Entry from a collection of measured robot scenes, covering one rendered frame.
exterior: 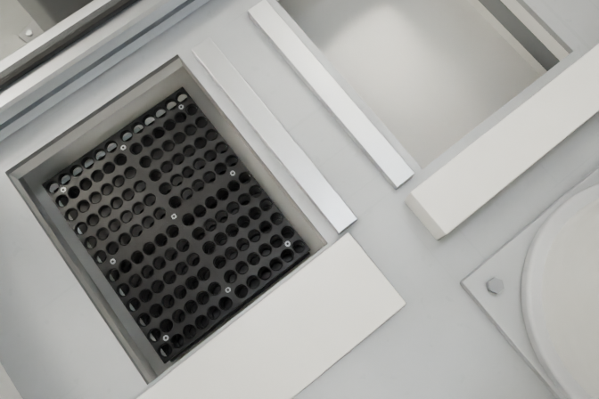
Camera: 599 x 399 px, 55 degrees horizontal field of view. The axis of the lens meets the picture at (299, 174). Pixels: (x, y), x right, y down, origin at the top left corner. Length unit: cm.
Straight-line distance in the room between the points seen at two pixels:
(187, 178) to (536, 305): 35
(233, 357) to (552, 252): 28
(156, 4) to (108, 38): 6
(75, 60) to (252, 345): 30
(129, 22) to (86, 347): 30
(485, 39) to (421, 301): 36
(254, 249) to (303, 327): 11
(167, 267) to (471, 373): 30
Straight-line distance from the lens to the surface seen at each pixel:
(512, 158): 55
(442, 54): 75
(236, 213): 59
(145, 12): 58
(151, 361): 66
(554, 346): 54
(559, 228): 56
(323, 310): 52
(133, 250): 60
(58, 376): 57
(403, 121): 70
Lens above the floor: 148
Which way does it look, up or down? 75 degrees down
